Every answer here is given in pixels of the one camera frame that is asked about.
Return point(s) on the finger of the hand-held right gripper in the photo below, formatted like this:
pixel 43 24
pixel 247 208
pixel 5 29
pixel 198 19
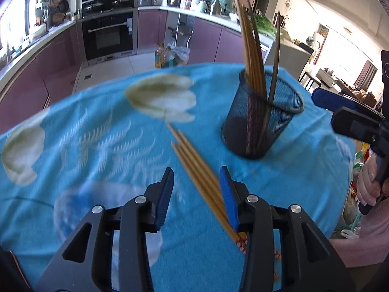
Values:
pixel 332 99
pixel 352 124

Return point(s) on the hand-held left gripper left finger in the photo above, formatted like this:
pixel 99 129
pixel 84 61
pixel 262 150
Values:
pixel 165 194

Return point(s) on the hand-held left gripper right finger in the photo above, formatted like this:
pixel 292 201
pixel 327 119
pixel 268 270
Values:
pixel 228 199

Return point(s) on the wooden chopstick floral end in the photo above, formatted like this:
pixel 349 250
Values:
pixel 197 174
pixel 197 160
pixel 197 180
pixel 197 167

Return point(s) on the black mesh utensil holder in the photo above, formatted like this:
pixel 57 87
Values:
pixel 285 118

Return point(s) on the dark brown chopstick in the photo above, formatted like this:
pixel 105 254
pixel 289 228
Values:
pixel 276 54

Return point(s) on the bunch of wooden chopsticks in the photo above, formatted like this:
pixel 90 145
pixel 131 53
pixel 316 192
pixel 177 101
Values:
pixel 250 51

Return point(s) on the person's right forearm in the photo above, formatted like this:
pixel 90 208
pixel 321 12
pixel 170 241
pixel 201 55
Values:
pixel 364 240

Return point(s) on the person's right hand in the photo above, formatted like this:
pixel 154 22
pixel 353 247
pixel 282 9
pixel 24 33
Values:
pixel 368 182

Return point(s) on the dark dining chair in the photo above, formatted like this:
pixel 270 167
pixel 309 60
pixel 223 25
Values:
pixel 310 80

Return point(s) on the blue floral tablecloth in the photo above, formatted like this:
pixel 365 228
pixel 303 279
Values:
pixel 106 158

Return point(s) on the bunch of green vegetables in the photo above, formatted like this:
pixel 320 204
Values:
pixel 264 24

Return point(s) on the yellow cooking oil bottle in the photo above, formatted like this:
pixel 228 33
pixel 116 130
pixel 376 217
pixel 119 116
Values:
pixel 159 58

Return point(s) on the pink kitchen base cabinet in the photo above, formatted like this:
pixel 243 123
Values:
pixel 209 39
pixel 36 76

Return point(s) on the clear plastic bag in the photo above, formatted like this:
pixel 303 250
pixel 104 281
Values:
pixel 181 55

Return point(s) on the mint green air fryer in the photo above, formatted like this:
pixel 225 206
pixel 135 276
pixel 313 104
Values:
pixel 223 1

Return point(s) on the stainless steel thermos bottle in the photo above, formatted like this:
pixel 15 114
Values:
pixel 215 7

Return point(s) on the black integrated stove oven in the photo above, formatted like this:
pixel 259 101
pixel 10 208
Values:
pixel 108 30

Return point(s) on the black pot glass lid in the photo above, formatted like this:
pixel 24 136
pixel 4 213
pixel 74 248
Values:
pixel 92 6
pixel 121 2

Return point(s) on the woven basket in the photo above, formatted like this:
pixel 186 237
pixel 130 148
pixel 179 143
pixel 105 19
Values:
pixel 57 19

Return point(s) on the hanging black frying pan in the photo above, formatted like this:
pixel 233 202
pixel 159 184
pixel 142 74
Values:
pixel 63 6

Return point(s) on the kitchen window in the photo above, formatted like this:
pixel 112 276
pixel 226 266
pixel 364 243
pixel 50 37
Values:
pixel 15 9

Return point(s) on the round wall clock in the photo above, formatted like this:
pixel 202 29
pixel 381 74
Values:
pixel 287 3

